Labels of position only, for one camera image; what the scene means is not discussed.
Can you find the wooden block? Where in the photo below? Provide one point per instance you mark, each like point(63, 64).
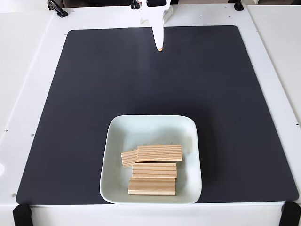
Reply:
point(154, 170)
point(151, 187)
point(129, 158)
point(160, 153)

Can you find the white square plate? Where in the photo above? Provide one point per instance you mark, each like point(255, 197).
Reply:
point(141, 131)

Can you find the black table clamp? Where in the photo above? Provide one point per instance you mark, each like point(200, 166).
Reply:
point(57, 8)
point(134, 4)
point(238, 5)

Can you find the black rubber mat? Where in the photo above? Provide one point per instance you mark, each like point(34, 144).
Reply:
point(70, 117)

